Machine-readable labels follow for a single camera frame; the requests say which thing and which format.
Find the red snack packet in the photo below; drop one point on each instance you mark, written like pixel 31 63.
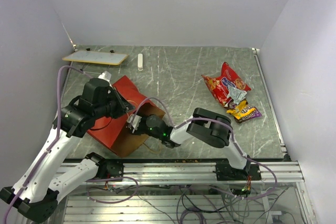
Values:
pixel 229 78

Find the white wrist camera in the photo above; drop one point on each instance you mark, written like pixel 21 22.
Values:
pixel 133 122
pixel 105 76

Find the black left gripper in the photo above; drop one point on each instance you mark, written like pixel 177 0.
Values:
pixel 124 106

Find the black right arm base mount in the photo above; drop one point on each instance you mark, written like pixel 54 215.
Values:
pixel 224 172

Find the silver foil snack packet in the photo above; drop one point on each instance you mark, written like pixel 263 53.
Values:
pixel 236 95

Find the white marker pen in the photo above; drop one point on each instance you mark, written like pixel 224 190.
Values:
pixel 140 63

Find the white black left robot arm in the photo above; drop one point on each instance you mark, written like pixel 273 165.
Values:
pixel 37 194

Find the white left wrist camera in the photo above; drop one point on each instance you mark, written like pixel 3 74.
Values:
pixel 105 76

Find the orange red chips packet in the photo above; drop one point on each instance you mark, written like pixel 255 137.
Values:
pixel 218 90

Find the white board yellow edge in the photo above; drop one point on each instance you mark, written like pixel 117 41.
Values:
pixel 94 57

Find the red brown paper bag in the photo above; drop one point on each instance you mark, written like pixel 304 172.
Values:
pixel 113 133

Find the purple snack packet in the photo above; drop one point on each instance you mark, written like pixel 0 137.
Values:
pixel 231 105

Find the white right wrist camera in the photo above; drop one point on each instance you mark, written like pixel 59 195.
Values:
pixel 133 122

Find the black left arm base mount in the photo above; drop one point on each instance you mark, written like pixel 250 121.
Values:
pixel 108 168

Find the aluminium frame rail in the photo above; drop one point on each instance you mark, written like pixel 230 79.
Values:
pixel 190 171

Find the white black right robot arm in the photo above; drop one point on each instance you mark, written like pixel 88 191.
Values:
pixel 209 127

